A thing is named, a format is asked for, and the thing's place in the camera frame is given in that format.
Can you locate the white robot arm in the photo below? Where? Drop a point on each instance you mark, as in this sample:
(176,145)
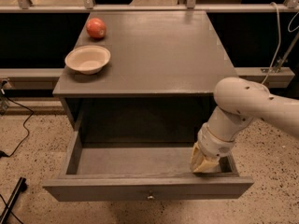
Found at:
(239,102)

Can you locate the black metal stand leg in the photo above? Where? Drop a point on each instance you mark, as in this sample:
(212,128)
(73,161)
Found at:
(20,187)

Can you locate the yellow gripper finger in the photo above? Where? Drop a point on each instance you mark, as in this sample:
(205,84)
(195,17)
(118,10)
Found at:
(195,157)
(204,165)

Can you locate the white paper bowl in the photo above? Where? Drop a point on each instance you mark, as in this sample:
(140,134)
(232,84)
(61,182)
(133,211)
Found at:
(87,60)

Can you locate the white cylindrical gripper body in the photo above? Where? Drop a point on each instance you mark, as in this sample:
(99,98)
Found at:
(214,144)

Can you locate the metal railing frame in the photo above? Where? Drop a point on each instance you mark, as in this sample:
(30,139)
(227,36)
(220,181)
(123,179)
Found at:
(209,6)

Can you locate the red orange round fruit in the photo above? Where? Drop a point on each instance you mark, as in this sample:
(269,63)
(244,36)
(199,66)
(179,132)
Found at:
(96,28)

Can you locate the grey top drawer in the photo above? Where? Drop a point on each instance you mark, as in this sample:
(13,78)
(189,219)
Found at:
(139,156)

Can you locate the grey wooden drawer cabinet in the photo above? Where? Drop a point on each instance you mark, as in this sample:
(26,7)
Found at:
(160,60)

